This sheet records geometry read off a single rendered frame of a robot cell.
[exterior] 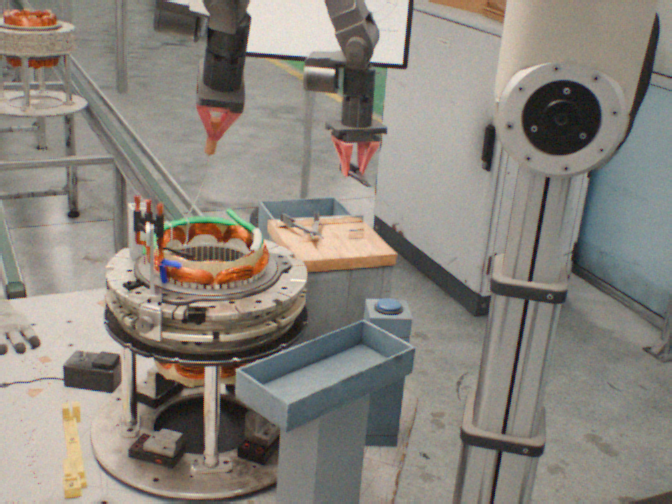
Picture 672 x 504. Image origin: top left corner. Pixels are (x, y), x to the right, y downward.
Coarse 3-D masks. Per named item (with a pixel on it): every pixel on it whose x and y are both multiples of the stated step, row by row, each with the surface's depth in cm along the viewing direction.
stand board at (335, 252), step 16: (272, 224) 169; (320, 224) 171; (336, 224) 171; (352, 224) 172; (288, 240) 162; (320, 240) 163; (336, 240) 164; (352, 240) 164; (368, 240) 165; (304, 256) 156; (320, 256) 156; (336, 256) 157; (352, 256) 157; (368, 256) 158; (384, 256) 159
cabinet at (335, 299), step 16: (272, 240) 170; (320, 272) 156; (336, 272) 158; (352, 272) 159; (368, 272) 160; (384, 272) 161; (320, 288) 158; (336, 288) 159; (352, 288) 160; (368, 288) 161; (384, 288) 162; (320, 304) 159; (336, 304) 160; (352, 304) 162; (320, 320) 161; (336, 320) 162; (352, 320) 163; (304, 336) 161
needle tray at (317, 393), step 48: (336, 336) 131; (384, 336) 132; (240, 384) 119; (288, 384) 124; (336, 384) 118; (384, 384) 126; (288, 432) 126; (336, 432) 124; (288, 480) 129; (336, 480) 128
